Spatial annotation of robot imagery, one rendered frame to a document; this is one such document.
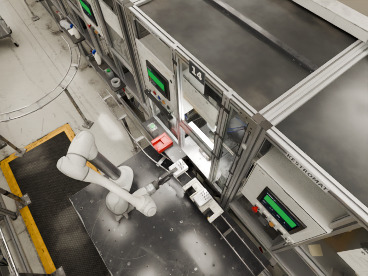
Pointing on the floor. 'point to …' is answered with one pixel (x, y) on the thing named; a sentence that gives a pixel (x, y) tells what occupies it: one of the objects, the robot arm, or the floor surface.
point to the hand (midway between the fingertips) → (173, 171)
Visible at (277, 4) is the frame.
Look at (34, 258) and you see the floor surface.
